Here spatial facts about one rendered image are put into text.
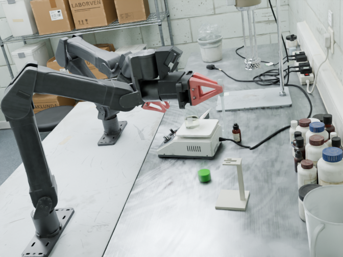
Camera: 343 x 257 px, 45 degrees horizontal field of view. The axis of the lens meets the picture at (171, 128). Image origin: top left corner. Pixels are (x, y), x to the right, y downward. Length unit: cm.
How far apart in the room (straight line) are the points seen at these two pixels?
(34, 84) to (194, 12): 287
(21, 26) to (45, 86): 291
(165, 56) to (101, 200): 50
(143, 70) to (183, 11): 277
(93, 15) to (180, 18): 77
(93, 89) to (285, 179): 59
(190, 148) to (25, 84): 60
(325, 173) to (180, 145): 49
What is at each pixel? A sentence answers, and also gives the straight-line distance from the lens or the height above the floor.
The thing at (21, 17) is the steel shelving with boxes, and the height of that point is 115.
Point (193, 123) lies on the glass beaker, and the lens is 136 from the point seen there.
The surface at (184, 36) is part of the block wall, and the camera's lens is 382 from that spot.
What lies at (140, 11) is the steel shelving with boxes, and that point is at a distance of 348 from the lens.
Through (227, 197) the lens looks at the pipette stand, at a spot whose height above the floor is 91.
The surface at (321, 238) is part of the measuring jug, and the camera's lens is 88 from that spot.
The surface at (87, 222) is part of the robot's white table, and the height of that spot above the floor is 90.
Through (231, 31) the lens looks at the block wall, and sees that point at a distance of 378.
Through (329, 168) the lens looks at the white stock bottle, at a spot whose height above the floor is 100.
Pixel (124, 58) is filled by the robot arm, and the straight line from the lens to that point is 143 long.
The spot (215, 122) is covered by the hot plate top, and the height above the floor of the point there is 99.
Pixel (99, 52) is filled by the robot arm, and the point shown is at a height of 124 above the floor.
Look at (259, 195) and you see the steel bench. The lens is 118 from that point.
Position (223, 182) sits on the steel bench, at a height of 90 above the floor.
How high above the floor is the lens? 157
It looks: 24 degrees down
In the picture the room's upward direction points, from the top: 10 degrees counter-clockwise
